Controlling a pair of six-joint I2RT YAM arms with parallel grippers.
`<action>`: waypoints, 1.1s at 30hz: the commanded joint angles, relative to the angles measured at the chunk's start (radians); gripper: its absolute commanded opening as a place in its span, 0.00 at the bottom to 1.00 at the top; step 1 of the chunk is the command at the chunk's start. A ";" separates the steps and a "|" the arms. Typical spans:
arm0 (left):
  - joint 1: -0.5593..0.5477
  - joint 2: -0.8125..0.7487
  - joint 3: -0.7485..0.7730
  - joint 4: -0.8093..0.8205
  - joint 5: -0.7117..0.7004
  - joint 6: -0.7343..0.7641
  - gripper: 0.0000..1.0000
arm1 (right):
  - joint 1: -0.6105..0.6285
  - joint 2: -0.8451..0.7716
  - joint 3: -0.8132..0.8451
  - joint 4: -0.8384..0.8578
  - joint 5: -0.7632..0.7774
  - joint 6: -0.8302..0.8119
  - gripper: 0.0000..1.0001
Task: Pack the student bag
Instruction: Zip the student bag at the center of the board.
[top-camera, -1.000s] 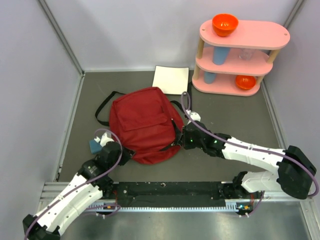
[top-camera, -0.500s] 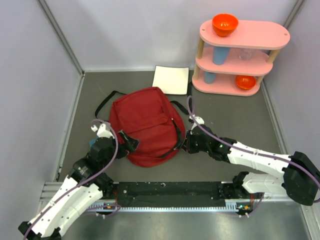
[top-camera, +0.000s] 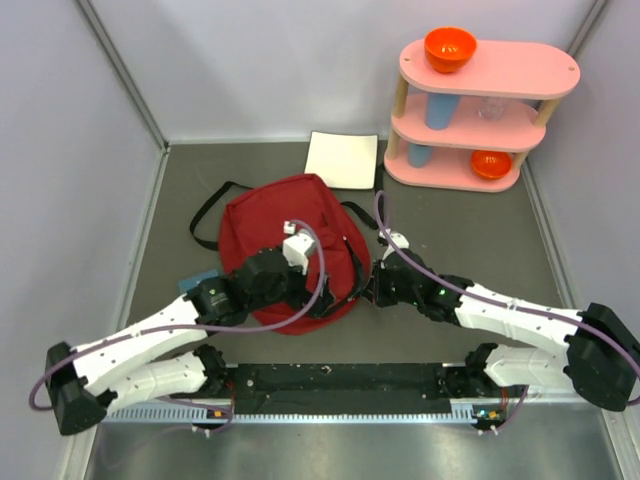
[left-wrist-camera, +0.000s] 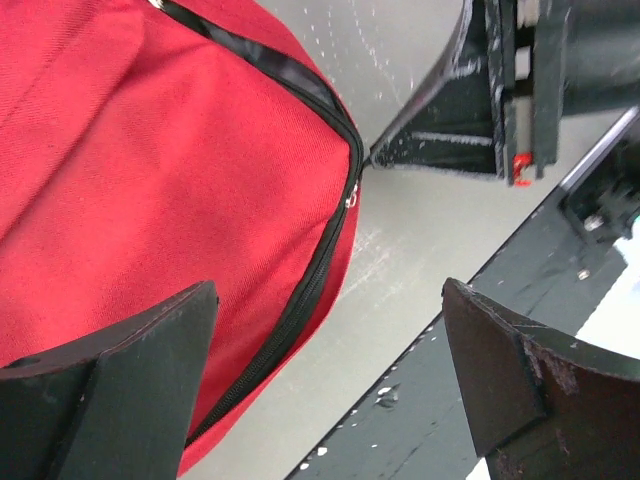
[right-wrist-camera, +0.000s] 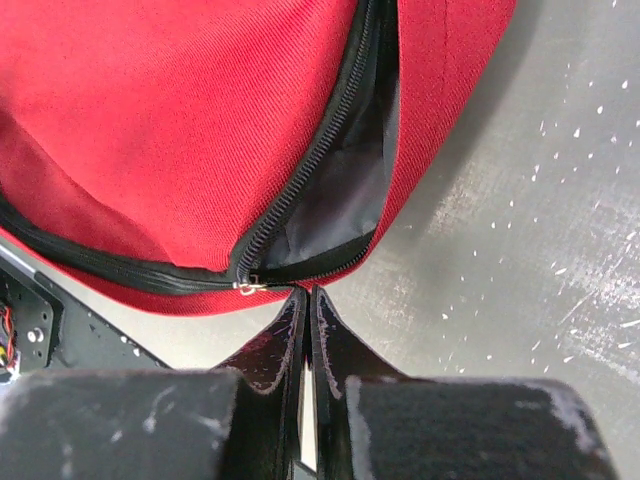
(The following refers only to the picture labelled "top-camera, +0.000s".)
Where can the orange bowl top shelf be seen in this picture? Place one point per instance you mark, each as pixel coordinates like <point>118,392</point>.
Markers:
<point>449,49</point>

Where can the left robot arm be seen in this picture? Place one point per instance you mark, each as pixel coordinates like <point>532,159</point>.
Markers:
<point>88,382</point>

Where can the clear glass cup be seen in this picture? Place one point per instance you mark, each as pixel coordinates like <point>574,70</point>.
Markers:
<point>492,108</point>

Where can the blue cup bottom shelf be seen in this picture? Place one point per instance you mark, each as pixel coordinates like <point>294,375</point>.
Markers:
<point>418,155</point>

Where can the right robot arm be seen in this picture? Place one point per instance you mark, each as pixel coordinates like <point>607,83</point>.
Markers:
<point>590,351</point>

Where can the orange bowl bottom shelf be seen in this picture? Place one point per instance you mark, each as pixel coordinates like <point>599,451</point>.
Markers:
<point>491,165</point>

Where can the blue cup middle shelf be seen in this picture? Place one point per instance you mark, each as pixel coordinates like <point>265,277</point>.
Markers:
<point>440,109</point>

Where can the orange bowl shelf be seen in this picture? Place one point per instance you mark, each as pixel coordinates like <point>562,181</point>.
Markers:
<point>449,49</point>
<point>491,165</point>

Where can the blue snap wallet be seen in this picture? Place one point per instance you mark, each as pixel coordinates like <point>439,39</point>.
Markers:
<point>187,284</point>

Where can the red student backpack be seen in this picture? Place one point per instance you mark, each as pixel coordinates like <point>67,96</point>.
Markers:
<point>256,220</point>

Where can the blue cup shelf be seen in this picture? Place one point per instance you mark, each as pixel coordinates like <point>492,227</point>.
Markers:
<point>418,155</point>
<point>440,109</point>

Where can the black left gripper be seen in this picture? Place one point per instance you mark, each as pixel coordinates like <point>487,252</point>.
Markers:
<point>303,296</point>

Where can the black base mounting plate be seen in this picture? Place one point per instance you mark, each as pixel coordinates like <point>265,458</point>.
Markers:
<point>342,389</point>

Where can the pink three-tier shelf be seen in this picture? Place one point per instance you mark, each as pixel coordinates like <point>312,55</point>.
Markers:
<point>472,129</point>

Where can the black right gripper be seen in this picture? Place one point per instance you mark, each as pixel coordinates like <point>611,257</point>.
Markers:
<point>375,286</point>

